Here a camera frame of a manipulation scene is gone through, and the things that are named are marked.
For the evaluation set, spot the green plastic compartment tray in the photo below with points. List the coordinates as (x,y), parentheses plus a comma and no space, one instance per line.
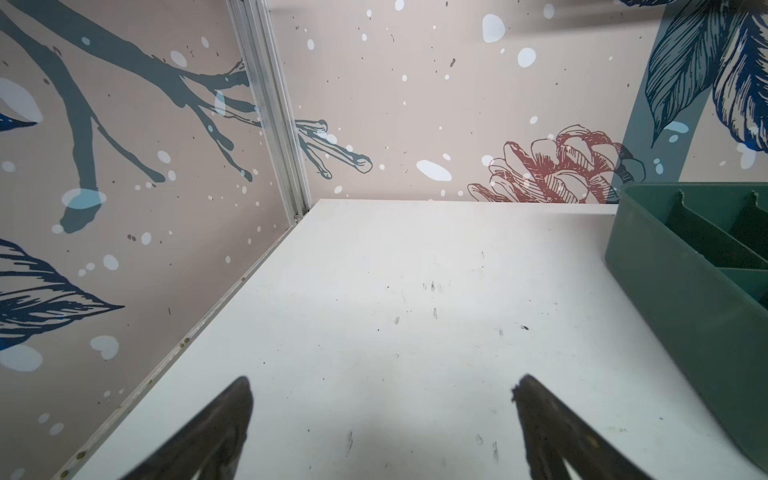
(692,258)

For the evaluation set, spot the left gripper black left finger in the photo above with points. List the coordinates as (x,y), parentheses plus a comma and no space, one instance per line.
(209,446)

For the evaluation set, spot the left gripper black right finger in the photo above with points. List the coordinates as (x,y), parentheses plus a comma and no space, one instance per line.
(558,441)

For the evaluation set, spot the aluminium frame corner post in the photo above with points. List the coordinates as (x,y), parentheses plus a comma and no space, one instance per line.
(255,36)

